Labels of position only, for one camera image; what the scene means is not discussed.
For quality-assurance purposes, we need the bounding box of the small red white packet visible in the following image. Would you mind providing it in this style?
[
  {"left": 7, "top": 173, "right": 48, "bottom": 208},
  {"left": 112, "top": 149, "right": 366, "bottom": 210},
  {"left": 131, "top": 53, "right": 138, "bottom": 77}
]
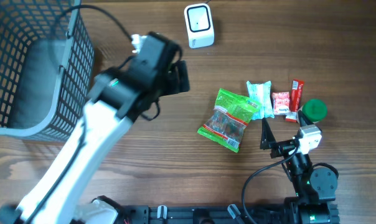
[{"left": 271, "top": 92, "right": 290, "bottom": 115}]

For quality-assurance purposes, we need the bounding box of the grey plastic mesh basket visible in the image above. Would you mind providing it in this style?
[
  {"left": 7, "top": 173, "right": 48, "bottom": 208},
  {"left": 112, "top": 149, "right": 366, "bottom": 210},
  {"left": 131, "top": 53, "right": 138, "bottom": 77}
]
[{"left": 0, "top": 0, "right": 94, "bottom": 141}]

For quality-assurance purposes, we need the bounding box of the green gummy candy bag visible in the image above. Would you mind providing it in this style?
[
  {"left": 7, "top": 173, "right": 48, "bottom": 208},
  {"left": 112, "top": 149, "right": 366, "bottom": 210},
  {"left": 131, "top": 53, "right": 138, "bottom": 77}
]
[{"left": 197, "top": 88, "right": 261, "bottom": 152}]

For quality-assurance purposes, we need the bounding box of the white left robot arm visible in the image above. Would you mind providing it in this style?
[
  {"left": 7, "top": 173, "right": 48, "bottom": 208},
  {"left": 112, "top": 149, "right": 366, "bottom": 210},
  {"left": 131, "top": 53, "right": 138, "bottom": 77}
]
[{"left": 0, "top": 58, "right": 190, "bottom": 223}]

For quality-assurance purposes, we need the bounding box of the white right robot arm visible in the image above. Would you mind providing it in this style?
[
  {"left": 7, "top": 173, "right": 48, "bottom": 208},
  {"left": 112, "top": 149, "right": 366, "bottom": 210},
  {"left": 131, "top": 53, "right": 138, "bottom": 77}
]
[{"left": 260, "top": 112, "right": 339, "bottom": 223}]

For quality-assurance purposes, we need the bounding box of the white barcode scanner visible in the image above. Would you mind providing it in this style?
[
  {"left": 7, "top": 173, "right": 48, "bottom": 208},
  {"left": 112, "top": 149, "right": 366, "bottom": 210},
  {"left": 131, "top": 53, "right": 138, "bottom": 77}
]
[{"left": 184, "top": 3, "right": 215, "bottom": 49}]

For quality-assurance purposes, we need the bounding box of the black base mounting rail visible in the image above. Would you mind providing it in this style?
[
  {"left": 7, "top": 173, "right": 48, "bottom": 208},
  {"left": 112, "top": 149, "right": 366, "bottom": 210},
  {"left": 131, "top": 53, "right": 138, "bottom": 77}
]
[{"left": 116, "top": 204, "right": 341, "bottom": 224}]

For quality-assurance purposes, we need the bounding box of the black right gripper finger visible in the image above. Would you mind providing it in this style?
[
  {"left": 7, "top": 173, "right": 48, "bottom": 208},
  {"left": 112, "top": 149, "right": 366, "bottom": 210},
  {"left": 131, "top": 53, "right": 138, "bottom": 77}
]
[
  {"left": 297, "top": 110, "right": 309, "bottom": 127},
  {"left": 260, "top": 118, "right": 276, "bottom": 150}
]

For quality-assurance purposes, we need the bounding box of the green lid jar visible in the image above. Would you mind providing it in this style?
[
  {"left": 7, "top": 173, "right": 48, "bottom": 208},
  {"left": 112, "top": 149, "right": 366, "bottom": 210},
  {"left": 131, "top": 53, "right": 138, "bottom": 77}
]
[{"left": 302, "top": 99, "right": 327, "bottom": 123}]

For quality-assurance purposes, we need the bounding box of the teal snack wrapper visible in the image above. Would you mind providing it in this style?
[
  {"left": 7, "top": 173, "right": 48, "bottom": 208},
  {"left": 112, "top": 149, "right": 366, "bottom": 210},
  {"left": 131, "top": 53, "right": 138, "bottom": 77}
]
[{"left": 247, "top": 81, "right": 275, "bottom": 120}]

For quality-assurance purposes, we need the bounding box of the red snack stick packet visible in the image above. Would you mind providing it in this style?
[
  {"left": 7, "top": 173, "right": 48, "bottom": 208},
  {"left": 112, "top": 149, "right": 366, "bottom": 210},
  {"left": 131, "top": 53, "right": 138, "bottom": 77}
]
[{"left": 285, "top": 79, "right": 304, "bottom": 123}]

